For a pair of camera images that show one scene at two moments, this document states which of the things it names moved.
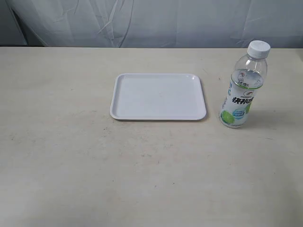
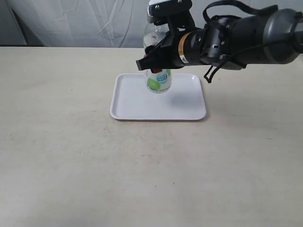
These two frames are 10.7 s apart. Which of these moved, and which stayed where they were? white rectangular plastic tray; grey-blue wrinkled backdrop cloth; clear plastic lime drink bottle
Moved: clear plastic lime drink bottle
Stayed: grey-blue wrinkled backdrop cloth; white rectangular plastic tray
